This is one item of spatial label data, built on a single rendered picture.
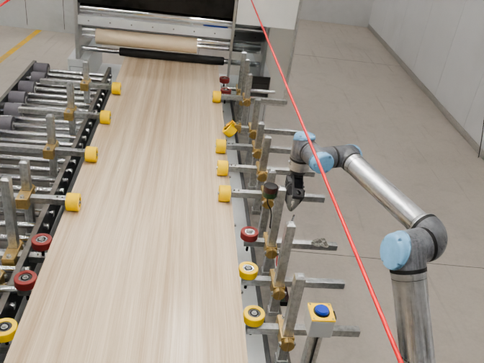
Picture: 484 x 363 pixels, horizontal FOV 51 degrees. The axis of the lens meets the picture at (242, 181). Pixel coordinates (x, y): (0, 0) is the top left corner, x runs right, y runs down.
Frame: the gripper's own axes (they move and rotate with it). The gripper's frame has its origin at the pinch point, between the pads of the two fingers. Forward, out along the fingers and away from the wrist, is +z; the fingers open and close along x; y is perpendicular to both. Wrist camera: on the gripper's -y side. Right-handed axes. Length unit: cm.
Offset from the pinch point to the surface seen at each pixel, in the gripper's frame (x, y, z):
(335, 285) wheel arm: -17.4, -30.4, 16.4
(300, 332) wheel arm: 1, -56, 18
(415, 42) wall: -274, 560, 51
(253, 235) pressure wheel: 16.2, -7.6, 9.9
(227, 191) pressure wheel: 28.2, 17.3, 3.4
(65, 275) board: 90, -40, 11
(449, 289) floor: -138, 68, 101
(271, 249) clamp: 8.4, -12.4, 13.6
